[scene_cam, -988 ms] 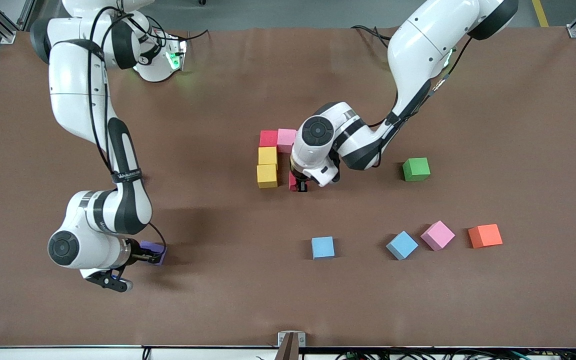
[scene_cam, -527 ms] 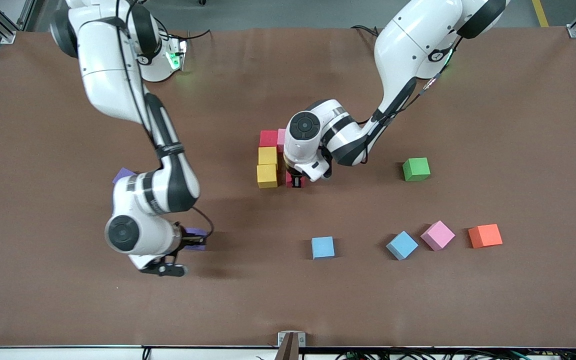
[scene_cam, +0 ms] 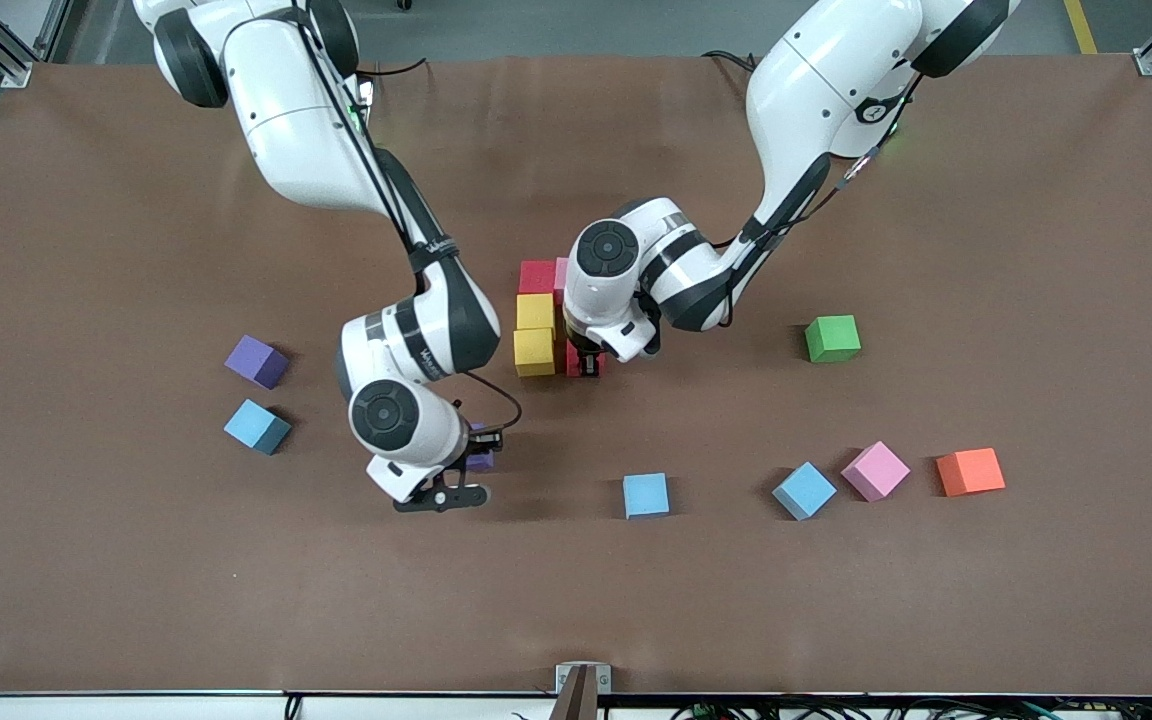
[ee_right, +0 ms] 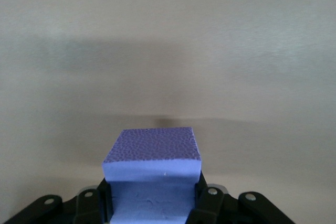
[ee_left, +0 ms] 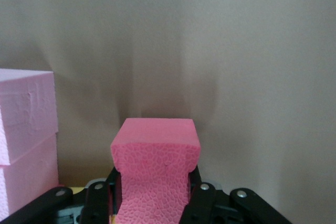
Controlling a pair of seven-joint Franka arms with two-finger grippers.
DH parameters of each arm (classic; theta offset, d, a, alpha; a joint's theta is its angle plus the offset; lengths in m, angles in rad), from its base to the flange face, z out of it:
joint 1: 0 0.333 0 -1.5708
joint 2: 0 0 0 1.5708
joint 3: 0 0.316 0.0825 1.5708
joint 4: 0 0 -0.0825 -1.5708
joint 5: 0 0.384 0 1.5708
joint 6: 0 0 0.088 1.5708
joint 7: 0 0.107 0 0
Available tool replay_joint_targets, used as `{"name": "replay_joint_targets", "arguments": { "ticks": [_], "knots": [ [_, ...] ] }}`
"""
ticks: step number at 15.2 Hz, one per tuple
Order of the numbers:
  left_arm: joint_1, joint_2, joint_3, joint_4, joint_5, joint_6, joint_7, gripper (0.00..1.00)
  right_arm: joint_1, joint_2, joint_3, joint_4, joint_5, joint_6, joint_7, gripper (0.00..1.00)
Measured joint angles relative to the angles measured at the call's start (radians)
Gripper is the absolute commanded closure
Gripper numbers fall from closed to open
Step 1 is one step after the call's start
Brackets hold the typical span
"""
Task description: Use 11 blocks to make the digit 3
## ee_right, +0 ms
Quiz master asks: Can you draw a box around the purple foam block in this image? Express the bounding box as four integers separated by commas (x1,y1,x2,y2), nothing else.
101,127,203,224

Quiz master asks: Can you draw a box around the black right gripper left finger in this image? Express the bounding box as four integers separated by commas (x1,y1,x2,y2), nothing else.
0,178,114,224

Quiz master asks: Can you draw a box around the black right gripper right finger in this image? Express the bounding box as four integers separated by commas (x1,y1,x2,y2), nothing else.
186,172,292,224

